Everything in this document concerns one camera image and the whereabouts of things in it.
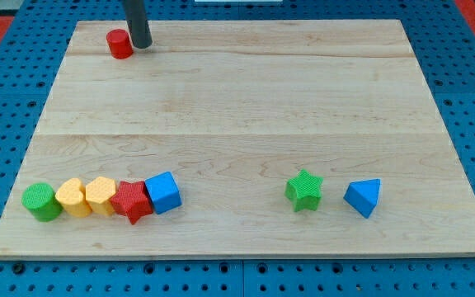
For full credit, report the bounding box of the blue triangular prism block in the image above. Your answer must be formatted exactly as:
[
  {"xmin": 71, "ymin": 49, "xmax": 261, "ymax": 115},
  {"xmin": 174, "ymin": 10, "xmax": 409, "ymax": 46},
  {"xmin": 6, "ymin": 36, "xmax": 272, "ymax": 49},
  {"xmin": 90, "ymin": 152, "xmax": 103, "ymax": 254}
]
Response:
[{"xmin": 344, "ymin": 179, "xmax": 381, "ymax": 219}]

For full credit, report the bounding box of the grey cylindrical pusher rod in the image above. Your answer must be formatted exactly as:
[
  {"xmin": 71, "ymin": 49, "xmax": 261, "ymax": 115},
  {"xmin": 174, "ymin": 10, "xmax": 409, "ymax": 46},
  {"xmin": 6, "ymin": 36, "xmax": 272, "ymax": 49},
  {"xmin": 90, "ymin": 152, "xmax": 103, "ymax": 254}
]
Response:
[{"xmin": 121, "ymin": 0, "xmax": 153, "ymax": 49}]

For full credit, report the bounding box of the yellow heart block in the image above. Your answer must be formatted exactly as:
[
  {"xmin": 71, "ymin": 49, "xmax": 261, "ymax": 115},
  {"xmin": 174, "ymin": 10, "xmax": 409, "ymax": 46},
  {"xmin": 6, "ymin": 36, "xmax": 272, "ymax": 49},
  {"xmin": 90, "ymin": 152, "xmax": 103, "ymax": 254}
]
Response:
[{"xmin": 55, "ymin": 177, "xmax": 92, "ymax": 218}]

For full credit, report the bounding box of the green star block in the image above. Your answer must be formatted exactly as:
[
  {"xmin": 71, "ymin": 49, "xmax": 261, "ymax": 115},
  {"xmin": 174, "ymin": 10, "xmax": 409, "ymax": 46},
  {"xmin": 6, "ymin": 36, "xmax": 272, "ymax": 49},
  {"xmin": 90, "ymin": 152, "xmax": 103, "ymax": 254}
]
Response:
[{"xmin": 285, "ymin": 169, "xmax": 323, "ymax": 212}]

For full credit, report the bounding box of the green cylinder block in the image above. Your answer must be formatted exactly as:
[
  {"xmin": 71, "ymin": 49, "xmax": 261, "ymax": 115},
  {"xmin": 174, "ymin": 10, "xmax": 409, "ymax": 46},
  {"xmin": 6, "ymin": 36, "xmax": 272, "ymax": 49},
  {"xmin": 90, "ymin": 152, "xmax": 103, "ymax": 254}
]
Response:
[{"xmin": 21, "ymin": 182, "xmax": 63, "ymax": 222}]

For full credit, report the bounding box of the blue cube block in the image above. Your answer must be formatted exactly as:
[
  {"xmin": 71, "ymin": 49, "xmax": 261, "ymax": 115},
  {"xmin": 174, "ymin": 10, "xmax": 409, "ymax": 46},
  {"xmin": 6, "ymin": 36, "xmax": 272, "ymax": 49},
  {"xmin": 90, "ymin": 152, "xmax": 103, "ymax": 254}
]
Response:
[{"xmin": 144, "ymin": 172, "xmax": 182, "ymax": 215}]

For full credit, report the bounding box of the red cylinder block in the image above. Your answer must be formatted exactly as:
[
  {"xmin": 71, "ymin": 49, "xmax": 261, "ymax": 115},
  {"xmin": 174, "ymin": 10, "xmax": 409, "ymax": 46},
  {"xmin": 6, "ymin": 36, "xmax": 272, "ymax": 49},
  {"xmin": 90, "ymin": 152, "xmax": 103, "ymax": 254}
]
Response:
[{"xmin": 106, "ymin": 29, "xmax": 134, "ymax": 59}]

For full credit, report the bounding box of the yellow hexagon block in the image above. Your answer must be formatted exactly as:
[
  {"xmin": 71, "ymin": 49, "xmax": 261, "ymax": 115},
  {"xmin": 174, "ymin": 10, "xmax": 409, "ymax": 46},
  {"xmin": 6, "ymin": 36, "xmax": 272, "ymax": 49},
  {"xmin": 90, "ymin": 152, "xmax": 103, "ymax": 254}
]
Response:
[{"xmin": 85, "ymin": 177, "xmax": 117, "ymax": 216}]

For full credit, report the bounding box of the light wooden board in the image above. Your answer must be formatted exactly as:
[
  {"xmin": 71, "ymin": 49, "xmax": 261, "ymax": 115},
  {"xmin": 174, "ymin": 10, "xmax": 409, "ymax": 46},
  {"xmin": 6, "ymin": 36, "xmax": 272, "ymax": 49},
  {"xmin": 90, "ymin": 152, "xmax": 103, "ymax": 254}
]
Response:
[{"xmin": 0, "ymin": 19, "xmax": 475, "ymax": 261}]

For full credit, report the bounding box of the red star block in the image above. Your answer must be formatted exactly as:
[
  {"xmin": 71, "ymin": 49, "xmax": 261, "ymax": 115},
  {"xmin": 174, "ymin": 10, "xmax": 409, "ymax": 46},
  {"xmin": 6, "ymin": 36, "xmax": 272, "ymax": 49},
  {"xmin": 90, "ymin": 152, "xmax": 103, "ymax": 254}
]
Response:
[{"xmin": 110, "ymin": 181, "xmax": 153, "ymax": 225}]

